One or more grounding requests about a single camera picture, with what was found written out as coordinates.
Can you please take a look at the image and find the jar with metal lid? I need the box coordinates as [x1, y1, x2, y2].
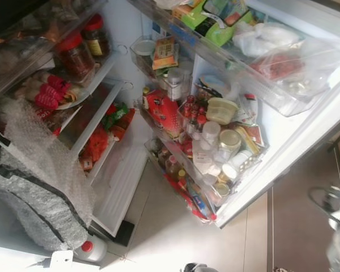
[167, 68, 185, 100]

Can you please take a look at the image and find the red and green food packet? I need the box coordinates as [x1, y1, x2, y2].
[79, 102, 134, 171]

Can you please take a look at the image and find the white plate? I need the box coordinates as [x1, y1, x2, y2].
[23, 71, 89, 112]

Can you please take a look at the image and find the small dark jar red lid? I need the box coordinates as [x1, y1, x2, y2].
[81, 14, 112, 61]

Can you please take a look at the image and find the orange snack packet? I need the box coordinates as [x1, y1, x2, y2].
[153, 37, 180, 72]

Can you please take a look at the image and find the white bottle with red cap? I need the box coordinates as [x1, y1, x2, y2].
[74, 235, 109, 263]

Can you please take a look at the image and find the tall white plastic bottle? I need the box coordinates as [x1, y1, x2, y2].
[201, 121, 222, 150]

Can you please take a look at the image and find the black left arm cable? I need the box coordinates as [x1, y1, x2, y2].
[25, 258, 52, 271]

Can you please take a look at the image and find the green carton box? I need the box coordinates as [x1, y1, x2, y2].
[181, 0, 253, 46]

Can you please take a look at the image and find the white plastic bag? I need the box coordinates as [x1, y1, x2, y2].
[232, 23, 301, 58]

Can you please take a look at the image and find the large jar with red lid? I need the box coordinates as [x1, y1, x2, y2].
[57, 31, 97, 80]

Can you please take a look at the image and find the cream lidded plastic container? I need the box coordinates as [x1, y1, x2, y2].
[207, 97, 239, 126]

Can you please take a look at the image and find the glass jar with gold lid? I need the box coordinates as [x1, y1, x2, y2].
[218, 129, 242, 154]

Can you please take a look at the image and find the red snack packet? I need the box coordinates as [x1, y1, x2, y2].
[144, 88, 180, 140]

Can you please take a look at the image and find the long red and blue packet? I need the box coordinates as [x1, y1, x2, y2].
[164, 173, 216, 222]

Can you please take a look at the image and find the white fridge door with shelves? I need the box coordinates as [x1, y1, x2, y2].
[127, 0, 340, 228]

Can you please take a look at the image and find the white fridge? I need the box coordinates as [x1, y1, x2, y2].
[0, 0, 159, 248]

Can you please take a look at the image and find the clear bubble wrap sheet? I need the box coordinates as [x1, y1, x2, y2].
[0, 99, 97, 223]

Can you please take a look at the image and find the red wrapped roll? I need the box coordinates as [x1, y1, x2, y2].
[48, 75, 72, 95]
[40, 84, 66, 103]
[34, 93, 61, 112]

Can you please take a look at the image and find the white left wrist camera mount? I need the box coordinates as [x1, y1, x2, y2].
[50, 250, 75, 272]

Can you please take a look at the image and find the clear bag with red meat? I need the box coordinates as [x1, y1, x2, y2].
[252, 40, 330, 98]

